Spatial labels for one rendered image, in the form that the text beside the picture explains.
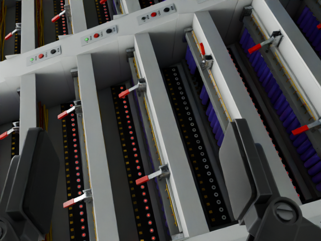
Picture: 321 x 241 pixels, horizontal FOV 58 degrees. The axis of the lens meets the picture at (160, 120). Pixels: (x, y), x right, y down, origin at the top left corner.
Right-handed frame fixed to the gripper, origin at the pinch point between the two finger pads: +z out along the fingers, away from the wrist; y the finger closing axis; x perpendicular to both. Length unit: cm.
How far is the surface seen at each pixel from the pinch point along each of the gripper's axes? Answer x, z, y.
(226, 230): -46, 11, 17
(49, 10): -63, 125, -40
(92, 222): -60, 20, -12
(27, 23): -48, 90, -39
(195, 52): -41, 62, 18
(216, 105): -44, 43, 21
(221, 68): -37, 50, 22
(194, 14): -35, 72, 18
